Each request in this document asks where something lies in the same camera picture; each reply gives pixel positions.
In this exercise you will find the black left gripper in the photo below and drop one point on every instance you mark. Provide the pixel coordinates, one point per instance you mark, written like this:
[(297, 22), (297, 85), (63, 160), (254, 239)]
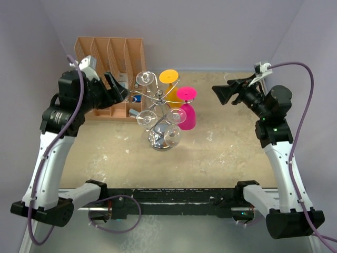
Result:
[(109, 98)]

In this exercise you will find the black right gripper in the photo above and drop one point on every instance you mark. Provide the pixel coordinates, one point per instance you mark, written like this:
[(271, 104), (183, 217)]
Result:
[(225, 92)]

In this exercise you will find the orange plastic wine glass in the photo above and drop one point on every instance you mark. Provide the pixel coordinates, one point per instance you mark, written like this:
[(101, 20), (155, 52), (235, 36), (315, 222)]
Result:
[(171, 77)]

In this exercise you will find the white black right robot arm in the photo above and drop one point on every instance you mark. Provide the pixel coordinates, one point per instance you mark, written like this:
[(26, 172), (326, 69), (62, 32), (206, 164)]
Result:
[(293, 214)]

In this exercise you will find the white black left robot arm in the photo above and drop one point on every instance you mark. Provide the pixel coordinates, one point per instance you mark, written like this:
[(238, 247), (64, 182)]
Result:
[(60, 125)]

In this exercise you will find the pink plastic wine glass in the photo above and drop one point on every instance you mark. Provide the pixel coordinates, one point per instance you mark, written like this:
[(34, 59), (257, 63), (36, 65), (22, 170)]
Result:
[(187, 94)]

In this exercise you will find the blue stapler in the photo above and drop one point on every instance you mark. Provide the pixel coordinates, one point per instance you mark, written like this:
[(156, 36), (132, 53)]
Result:
[(133, 113)]

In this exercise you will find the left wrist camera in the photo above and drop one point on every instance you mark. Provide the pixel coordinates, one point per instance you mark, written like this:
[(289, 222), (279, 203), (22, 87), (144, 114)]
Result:
[(87, 64)]

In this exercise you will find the chrome wire wine glass rack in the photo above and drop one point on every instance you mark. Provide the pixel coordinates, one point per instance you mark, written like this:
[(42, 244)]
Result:
[(158, 106)]

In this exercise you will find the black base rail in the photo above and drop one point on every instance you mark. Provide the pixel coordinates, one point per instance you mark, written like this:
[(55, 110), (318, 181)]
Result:
[(219, 202)]

